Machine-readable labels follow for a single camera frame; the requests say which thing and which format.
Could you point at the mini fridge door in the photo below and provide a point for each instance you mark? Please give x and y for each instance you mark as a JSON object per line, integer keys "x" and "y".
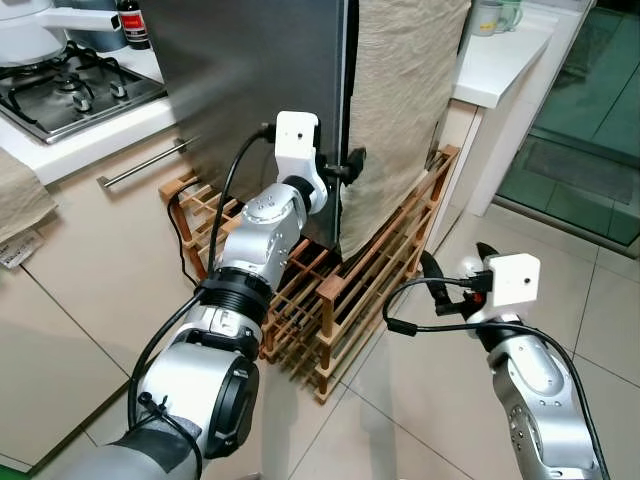
{"x": 350, "y": 80}

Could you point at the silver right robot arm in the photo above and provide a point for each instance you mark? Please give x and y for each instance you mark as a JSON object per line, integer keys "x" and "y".
{"x": 535, "y": 380}

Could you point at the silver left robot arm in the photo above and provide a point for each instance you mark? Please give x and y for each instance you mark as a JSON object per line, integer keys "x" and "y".
{"x": 260, "y": 235}

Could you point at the grey mini fridge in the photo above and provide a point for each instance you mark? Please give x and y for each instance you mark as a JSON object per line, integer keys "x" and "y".
{"x": 240, "y": 80}

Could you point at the beige woven cloth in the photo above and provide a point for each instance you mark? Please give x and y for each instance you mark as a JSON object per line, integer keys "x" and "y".
{"x": 405, "y": 100}

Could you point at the wooden slatted rack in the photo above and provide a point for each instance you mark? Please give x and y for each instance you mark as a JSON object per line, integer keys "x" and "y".
{"x": 335, "y": 300}

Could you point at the grey floor mat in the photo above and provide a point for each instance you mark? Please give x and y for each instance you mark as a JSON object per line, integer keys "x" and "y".
{"x": 575, "y": 170}

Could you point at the glass sliding door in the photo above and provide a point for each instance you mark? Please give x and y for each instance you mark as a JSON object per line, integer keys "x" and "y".
{"x": 590, "y": 120}

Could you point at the narrow white counter cabinet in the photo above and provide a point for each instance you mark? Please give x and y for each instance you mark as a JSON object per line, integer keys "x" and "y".
{"x": 500, "y": 65}

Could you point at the white mug yellow label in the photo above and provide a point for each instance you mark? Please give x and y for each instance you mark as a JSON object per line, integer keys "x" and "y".
{"x": 486, "y": 17}

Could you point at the dark bottle red label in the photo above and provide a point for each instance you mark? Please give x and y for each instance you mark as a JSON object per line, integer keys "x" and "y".
{"x": 133, "y": 25}

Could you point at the grey blue container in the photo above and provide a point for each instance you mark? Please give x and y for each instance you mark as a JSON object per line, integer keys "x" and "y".
{"x": 95, "y": 38}

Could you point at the steel gas stove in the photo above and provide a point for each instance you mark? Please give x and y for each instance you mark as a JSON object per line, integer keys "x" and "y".
{"x": 70, "y": 95}

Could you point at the beige kitchen counter cabinet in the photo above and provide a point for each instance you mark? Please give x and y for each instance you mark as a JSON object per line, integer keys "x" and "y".
{"x": 80, "y": 300}

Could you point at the beige counter towel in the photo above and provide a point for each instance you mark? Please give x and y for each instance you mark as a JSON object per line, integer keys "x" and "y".
{"x": 22, "y": 195}

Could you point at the white paper tag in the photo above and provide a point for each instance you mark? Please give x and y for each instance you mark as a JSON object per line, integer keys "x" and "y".
{"x": 18, "y": 250}

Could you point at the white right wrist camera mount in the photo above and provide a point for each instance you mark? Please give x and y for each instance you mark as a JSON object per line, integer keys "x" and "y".
{"x": 512, "y": 280}

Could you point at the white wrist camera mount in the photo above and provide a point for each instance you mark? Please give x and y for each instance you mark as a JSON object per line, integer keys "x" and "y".
{"x": 512, "y": 280}
{"x": 295, "y": 140}

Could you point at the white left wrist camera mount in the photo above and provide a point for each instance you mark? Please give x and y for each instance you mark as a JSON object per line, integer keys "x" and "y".
{"x": 295, "y": 140}

